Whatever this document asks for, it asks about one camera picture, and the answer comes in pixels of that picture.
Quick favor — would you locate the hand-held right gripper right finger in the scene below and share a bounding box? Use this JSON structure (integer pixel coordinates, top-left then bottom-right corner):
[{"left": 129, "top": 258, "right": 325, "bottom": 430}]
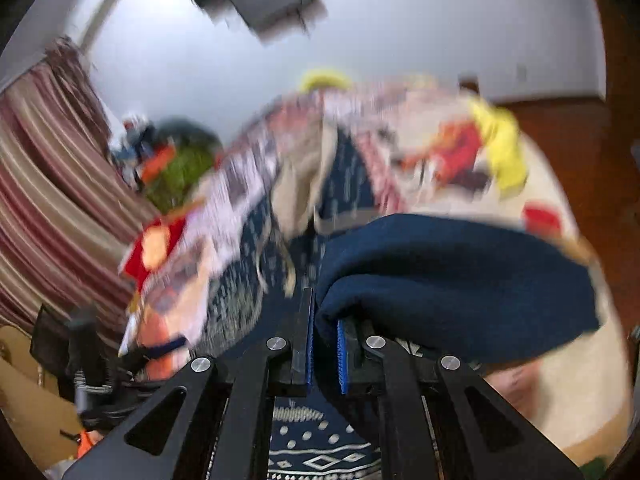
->
[{"left": 337, "top": 317, "right": 585, "bottom": 480}]

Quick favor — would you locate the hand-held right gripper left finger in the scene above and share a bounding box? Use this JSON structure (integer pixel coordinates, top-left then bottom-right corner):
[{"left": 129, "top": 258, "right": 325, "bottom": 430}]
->
[{"left": 62, "top": 287, "right": 316, "bottom": 480}]

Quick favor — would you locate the navy patterned garment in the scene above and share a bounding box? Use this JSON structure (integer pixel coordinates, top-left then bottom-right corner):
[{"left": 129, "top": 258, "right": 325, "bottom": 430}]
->
[{"left": 200, "top": 132, "right": 603, "bottom": 480}]

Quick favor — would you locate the beige cloth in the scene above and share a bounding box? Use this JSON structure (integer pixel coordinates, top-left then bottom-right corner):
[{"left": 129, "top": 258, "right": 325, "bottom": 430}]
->
[{"left": 274, "top": 120, "right": 343, "bottom": 241}]

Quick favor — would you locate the red plush toy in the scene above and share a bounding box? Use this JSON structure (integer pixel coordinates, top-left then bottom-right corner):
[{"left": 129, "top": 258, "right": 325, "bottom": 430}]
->
[{"left": 119, "top": 214, "right": 197, "bottom": 282}]

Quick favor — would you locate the printed bed sheet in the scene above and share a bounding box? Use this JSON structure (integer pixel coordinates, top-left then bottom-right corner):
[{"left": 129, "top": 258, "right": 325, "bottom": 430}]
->
[{"left": 119, "top": 76, "right": 632, "bottom": 467}]

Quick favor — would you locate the black stand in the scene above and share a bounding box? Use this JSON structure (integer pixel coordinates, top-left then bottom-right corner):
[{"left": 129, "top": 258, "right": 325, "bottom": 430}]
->
[{"left": 29, "top": 304, "right": 151, "bottom": 423}]

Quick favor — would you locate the orange toy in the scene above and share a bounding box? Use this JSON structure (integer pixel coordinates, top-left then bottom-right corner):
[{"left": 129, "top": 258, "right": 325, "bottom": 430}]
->
[{"left": 141, "top": 147, "right": 177, "bottom": 182}]

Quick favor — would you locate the yellow cloth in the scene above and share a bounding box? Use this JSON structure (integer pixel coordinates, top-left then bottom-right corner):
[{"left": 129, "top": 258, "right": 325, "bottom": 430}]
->
[{"left": 469, "top": 99, "right": 530, "bottom": 197}]

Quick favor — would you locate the striped curtain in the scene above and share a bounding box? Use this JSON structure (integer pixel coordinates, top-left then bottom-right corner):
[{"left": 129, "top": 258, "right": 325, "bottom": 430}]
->
[{"left": 0, "top": 37, "right": 162, "bottom": 333}]

